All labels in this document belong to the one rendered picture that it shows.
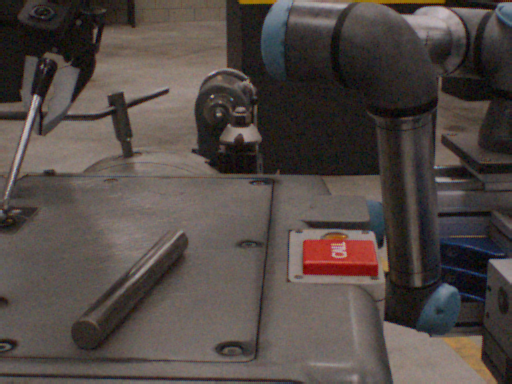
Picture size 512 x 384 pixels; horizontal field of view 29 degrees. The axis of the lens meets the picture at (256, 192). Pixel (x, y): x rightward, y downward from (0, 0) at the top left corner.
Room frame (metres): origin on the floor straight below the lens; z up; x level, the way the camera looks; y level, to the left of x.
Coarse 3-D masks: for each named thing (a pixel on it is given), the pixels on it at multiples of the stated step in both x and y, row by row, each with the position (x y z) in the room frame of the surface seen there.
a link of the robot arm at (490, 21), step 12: (492, 12) 1.64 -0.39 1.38; (504, 12) 1.59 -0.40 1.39; (480, 24) 1.62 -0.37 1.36; (492, 24) 1.61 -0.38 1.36; (504, 24) 1.58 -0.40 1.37; (480, 36) 1.61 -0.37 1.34; (492, 36) 1.59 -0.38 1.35; (504, 36) 1.58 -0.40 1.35; (480, 48) 1.60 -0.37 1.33; (492, 48) 1.59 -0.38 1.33; (504, 48) 1.58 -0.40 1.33; (480, 60) 1.60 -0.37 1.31; (492, 60) 1.59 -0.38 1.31; (504, 60) 1.58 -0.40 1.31; (480, 72) 1.62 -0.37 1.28; (492, 72) 1.60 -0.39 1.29; (504, 72) 1.58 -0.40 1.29; (492, 84) 1.61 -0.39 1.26; (504, 84) 1.58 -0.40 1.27
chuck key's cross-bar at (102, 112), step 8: (160, 88) 1.30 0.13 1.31; (168, 88) 1.31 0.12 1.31; (136, 96) 1.26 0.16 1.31; (144, 96) 1.27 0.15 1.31; (152, 96) 1.28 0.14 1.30; (160, 96) 1.29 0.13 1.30; (128, 104) 1.24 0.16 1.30; (136, 104) 1.25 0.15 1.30; (0, 112) 1.07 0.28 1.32; (8, 112) 1.08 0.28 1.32; (16, 112) 1.09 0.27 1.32; (24, 112) 1.10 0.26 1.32; (72, 112) 1.16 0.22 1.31; (80, 112) 1.17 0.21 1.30; (88, 112) 1.18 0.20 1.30; (96, 112) 1.19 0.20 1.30; (104, 112) 1.20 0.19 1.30; (112, 112) 1.21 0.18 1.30; (0, 120) 1.07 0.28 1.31; (8, 120) 1.08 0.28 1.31; (16, 120) 1.09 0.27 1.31; (24, 120) 1.10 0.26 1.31; (64, 120) 1.15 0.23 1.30; (72, 120) 1.16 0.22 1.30; (80, 120) 1.17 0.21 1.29; (88, 120) 1.18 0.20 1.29; (96, 120) 1.19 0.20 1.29
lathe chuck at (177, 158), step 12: (108, 156) 1.27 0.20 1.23; (120, 156) 1.24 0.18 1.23; (144, 156) 1.22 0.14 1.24; (156, 156) 1.22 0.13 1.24; (168, 156) 1.22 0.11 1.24; (180, 156) 1.23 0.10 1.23; (192, 156) 1.25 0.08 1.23; (96, 168) 1.21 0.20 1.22; (180, 168) 1.18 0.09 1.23; (192, 168) 1.20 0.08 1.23; (204, 168) 1.22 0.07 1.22
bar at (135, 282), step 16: (160, 240) 0.76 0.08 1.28; (176, 240) 0.77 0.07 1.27; (144, 256) 0.72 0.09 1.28; (160, 256) 0.73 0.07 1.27; (176, 256) 0.75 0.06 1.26; (128, 272) 0.68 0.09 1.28; (144, 272) 0.69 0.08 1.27; (160, 272) 0.71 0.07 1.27; (112, 288) 0.65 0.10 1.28; (128, 288) 0.66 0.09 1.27; (144, 288) 0.68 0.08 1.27; (96, 304) 0.62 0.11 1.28; (112, 304) 0.63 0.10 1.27; (128, 304) 0.64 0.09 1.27; (80, 320) 0.60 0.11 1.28; (96, 320) 0.60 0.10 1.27; (112, 320) 0.61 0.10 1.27; (80, 336) 0.60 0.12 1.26; (96, 336) 0.59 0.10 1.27
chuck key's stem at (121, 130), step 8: (112, 96) 1.22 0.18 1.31; (120, 96) 1.22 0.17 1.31; (112, 104) 1.22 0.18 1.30; (120, 104) 1.22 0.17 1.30; (120, 112) 1.22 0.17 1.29; (112, 120) 1.22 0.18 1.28; (120, 120) 1.22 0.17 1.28; (128, 120) 1.22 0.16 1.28; (120, 128) 1.22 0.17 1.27; (128, 128) 1.22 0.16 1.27; (120, 136) 1.22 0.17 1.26; (128, 136) 1.22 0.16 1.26; (128, 144) 1.22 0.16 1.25; (128, 152) 1.22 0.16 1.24
